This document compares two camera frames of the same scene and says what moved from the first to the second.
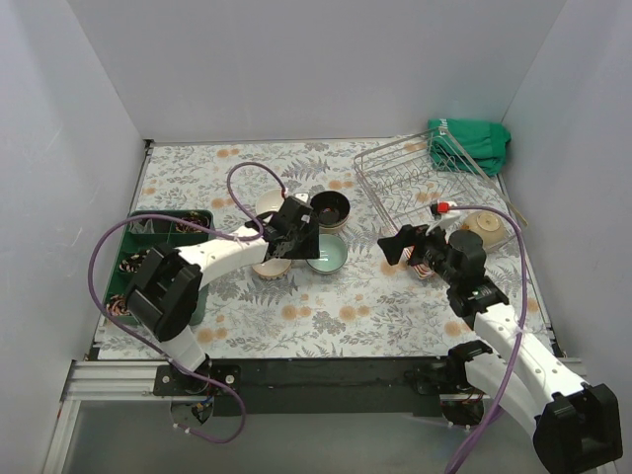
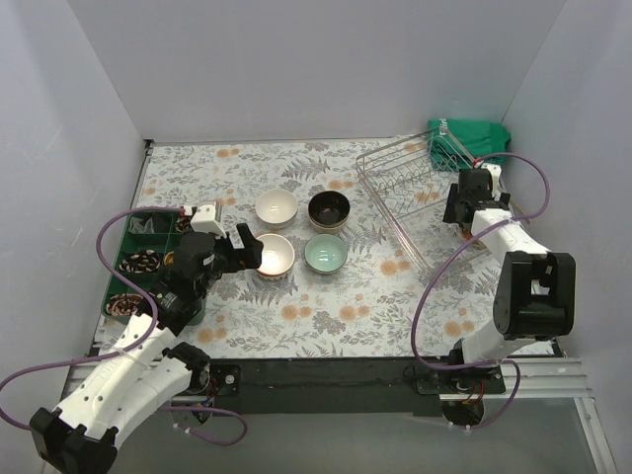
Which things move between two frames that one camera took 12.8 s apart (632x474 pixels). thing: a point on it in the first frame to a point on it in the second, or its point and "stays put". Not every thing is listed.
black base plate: (315, 387) stays put
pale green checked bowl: (333, 254) stays put
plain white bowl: (270, 199) stays put
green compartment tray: (144, 235) stays put
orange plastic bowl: (423, 271) to (276, 258)
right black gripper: (417, 246) to (454, 211)
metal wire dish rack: (434, 171) stays put
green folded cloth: (485, 140) stays put
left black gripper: (300, 242) to (233, 252)
